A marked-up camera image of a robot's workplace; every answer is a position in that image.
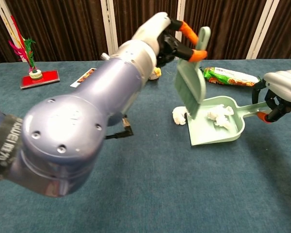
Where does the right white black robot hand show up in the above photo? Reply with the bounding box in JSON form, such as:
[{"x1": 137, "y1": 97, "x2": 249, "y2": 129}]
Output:
[{"x1": 251, "y1": 69, "x2": 291, "y2": 124}]

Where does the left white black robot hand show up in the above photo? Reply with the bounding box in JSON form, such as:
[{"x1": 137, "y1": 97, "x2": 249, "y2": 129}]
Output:
[{"x1": 132, "y1": 12, "x2": 208, "y2": 67}]

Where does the mint green hand broom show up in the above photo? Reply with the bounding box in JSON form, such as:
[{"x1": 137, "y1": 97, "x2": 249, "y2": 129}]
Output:
[{"x1": 174, "y1": 26, "x2": 211, "y2": 119}]

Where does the white paper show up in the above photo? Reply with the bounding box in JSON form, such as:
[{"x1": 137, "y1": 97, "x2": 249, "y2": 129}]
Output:
[
  {"x1": 172, "y1": 106, "x2": 189, "y2": 126},
  {"x1": 207, "y1": 104, "x2": 235, "y2": 129}
]

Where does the mint green dustpan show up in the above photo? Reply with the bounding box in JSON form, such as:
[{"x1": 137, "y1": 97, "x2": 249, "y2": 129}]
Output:
[{"x1": 186, "y1": 96, "x2": 270, "y2": 147}]

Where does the penguin plush toy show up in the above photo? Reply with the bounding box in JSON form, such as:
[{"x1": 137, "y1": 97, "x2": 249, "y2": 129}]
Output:
[{"x1": 149, "y1": 65, "x2": 162, "y2": 81}]

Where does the brown pleated folding screen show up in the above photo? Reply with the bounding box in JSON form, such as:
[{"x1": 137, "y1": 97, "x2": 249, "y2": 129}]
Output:
[{"x1": 0, "y1": 0, "x2": 291, "y2": 67}]

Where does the green snack bag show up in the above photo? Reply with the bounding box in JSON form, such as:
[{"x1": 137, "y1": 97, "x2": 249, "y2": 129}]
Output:
[{"x1": 202, "y1": 67, "x2": 260, "y2": 87}]

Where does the white photo card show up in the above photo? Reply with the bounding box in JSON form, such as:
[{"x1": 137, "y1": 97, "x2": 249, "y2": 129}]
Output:
[{"x1": 69, "y1": 68, "x2": 97, "y2": 88}]

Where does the red rectangular box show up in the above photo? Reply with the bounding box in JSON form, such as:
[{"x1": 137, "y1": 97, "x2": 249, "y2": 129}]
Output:
[{"x1": 19, "y1": 70, "x2": 61, "y2": 90}]

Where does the colourful feather shuttlecock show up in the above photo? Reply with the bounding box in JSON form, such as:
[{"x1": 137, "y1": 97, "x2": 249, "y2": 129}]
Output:
[{"x1": 8, "y1": 16, "x2": 44, "y2": 81}]

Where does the blue felt table mat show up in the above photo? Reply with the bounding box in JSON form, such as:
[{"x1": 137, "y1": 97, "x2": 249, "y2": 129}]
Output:
[{"x1": 0, "y1": 58, "x2": 291, "y2": 233}]

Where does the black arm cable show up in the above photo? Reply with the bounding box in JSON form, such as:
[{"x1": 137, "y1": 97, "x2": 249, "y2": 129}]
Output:
[{"x1": 104, "y1": 116, "x2": 134, "y2": 140}]

